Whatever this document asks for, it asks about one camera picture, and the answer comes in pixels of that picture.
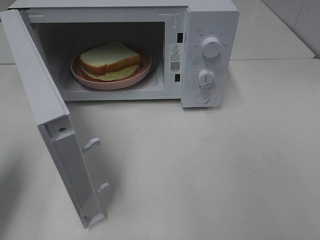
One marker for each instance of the round white door button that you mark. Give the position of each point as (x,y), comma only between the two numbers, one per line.
(202,98)

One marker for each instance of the upper white power knob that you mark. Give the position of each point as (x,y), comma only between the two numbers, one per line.
(211,46)

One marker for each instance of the white microwave oven body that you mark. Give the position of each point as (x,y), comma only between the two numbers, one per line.
(71,90)

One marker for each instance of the white microwave door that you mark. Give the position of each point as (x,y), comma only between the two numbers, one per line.
(52,115)

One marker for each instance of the pink round plate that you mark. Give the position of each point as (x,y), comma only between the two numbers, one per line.
(115,80)

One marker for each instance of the lower white timer knob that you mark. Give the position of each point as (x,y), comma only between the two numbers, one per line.
(206,78)

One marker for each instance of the sandwich with lettuce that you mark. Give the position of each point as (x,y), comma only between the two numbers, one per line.
(108,58)

